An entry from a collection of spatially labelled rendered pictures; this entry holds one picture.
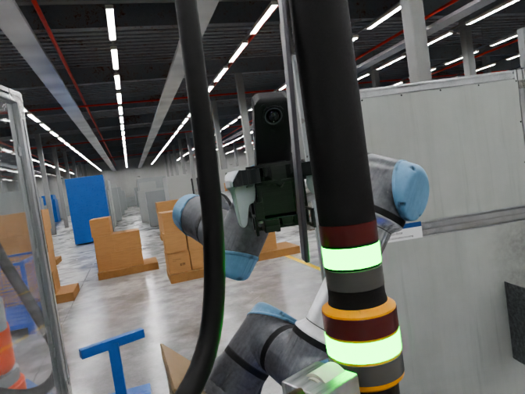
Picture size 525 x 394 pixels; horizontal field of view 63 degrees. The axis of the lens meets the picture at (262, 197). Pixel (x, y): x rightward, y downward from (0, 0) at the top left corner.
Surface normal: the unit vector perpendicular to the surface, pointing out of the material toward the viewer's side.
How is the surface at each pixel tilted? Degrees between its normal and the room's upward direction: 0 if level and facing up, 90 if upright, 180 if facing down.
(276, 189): 90
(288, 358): 58
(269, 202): 90
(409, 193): 101
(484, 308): 90
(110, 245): 90
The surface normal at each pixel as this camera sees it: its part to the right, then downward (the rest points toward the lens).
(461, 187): 0.09, 0.03
